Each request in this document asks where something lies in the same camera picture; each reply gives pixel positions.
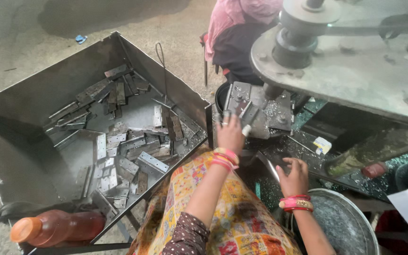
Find round steel basin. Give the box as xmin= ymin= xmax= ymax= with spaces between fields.
xmin=289 ymin=188 xmax=380 ymax=255

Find reddish brown small bottle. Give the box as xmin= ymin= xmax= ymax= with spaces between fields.
xmin=361 ymin=162 xmax=389 ymax=179

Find small white yellow box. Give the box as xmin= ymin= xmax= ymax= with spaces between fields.
xmin=313 ymin=137 xmax=332 ymax=156

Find yellow patterned dress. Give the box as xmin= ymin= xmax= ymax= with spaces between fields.
xmin=126 ymin=144 xmax=303 ymax=255

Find large steel sheet bin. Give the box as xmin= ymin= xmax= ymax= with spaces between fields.
xmin=0 ymin=31 xmax=214 ymax=255

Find grey drill press machine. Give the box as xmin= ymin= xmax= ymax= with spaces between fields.
xmin=250 ymin=0 xmax=408 ymax=178

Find pink bangles on left wrist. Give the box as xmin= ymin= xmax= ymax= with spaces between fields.
xmin=209 ymin=147 xmax=240 ymax=173

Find pile of steel hinges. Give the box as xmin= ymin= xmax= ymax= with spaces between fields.
xmin=43 ymin=64 xmax=204 ymax=222

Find steel drilling jig plate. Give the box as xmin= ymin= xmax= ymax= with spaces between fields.
xmin=223 ymin=81 xmax=295 ymax=139

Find orange capped plastic bottle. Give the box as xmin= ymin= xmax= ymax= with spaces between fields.
xmin=10 ymin=209 xmax=106 ymax=248

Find person's left hand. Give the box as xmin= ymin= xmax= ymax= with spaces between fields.
xmin=216 ymin=110 xmax=253 ymax=153

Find single steel hinge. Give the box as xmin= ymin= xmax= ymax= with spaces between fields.
xmin=239 ymin=105 xmax=262 ymax=124

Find slanted steel chute plate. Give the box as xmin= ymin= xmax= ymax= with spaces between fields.
xmin=256 ymin=152 xmax=287 ymax=183

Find thin wire loop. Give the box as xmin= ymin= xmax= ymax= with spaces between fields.
xmin=155 ymin=42 xmax=169 ymax=105

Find pink red bangles right wrist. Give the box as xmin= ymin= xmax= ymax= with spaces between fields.
xmin=279 ymin=194 xmax=314 ymax=213

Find person's right hand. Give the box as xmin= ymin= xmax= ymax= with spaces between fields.
xmin=276 ymin=157 xmax=310 ymax=198

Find black round tub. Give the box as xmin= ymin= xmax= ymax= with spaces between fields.
xmin=215 ymin=82 xmax=231 ymax=115

